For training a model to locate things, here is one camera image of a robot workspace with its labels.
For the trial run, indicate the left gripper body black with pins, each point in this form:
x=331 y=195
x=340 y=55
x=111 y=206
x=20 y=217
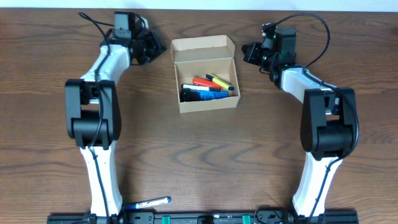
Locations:
x=148 y=48

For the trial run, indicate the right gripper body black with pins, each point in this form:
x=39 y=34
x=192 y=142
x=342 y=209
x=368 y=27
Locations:
x=263 y=55

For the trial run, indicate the yellow highlighter with dark cap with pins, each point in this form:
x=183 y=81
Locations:
x=220 y=82

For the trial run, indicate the brown cardboard box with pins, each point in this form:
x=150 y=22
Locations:
x=195 y=58

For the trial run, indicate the red stapler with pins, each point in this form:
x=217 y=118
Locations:
x=205 y=82

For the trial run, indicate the black capped white marker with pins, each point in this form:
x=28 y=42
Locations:
x=201 y=88

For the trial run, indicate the black correction tape dispenser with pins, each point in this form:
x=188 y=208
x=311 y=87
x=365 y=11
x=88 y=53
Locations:
x=189 y=95

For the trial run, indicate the blue capped white marker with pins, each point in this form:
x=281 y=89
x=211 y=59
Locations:
x=147 y=204

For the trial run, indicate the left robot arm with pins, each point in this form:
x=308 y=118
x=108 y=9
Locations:
x=93 y=114

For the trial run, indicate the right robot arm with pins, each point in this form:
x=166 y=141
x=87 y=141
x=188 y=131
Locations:
x=329 y=127

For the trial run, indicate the black mounting rail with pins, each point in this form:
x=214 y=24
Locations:
x=267 y=216

